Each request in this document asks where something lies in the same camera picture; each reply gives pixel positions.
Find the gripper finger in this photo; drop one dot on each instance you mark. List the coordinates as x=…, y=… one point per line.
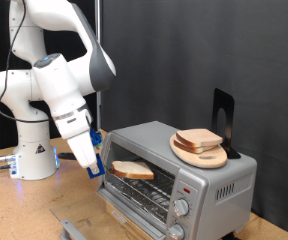
x=95, y=169

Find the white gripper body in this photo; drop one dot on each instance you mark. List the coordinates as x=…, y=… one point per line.
x=80, y=143

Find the metal spatula with blue block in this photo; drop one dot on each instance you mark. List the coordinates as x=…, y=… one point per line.
x=101, y=163

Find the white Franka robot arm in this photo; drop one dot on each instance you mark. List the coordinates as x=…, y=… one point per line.
x=27, y=86

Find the silver oven knob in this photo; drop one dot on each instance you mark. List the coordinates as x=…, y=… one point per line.
x=181, y=207
x=176, y=232

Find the silver toaster oven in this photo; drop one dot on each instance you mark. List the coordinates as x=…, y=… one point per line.
x=230, y=206

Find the round wooden cutting board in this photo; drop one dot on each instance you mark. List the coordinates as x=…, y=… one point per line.
x=200, y=159

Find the vertical metal pole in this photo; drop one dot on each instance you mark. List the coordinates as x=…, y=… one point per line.
x=98, y=20

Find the black metal bookend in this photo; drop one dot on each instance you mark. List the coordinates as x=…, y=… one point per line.
x=229, y=106

